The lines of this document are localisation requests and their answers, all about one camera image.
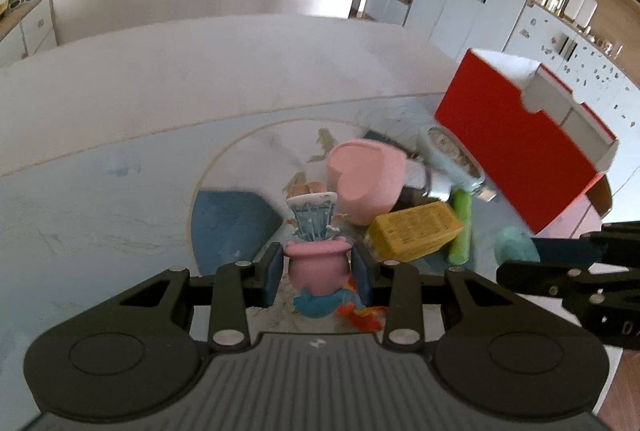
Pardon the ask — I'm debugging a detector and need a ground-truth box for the orange toy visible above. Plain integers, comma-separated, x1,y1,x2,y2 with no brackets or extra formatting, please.
340,278,389,333

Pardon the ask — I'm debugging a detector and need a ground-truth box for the green tube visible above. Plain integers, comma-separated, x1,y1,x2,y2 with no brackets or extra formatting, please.
447,190,474,265

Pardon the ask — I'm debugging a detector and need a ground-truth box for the red cardboard box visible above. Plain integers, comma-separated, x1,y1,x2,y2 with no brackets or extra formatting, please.
434,48,620,236

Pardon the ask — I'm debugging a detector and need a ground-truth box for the pink heart-shaped container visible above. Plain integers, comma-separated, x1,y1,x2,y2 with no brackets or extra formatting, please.
326,138,408,227

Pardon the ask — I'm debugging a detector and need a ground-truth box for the blue printed table mat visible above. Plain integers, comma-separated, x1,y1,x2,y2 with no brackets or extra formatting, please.
0,90,613,431

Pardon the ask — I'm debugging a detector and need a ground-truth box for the yellow rectangular box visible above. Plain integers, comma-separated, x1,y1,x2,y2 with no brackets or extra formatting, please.
365,202,466,262

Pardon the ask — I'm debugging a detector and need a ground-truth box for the small wooden sideboard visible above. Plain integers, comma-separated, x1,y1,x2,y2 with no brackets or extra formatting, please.
0,0,58,68

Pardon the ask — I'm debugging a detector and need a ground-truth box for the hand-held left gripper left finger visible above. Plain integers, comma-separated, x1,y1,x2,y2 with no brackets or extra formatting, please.
117,241,284,354

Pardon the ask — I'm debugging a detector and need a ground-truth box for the white double-door cabinet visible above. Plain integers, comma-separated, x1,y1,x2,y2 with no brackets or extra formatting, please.
405,0,527,62

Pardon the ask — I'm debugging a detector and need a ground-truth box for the blue white striped toy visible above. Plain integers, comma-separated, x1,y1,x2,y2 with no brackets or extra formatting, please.
286,192,346,244

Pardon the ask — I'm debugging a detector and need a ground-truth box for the low white shoe cabinet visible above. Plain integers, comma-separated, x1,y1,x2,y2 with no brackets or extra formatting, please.
362,0,417,28

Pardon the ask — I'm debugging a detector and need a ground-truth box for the white sticker-covered cabinet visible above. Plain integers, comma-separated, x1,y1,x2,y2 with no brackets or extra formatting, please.
502,3,640,152

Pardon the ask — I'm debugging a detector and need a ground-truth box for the pink pig figurine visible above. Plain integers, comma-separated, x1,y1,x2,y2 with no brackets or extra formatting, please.
284,238,363,319

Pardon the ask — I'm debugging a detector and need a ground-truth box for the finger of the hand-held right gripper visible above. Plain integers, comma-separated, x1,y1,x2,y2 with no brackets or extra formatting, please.
531,220,640,268
496,261,608,299

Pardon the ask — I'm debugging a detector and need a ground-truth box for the teal toy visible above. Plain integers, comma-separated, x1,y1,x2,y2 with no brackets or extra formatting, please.
495,227,542,270

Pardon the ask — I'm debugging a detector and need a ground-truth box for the white canister pair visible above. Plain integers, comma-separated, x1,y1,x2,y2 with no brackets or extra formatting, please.
567,0,599,24

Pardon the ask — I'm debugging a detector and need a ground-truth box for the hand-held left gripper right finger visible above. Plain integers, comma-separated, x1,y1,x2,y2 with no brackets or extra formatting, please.
351,245,528,353

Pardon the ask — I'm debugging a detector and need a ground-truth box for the clear cylindrical container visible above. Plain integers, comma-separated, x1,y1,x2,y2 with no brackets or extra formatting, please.
415,125,498,204

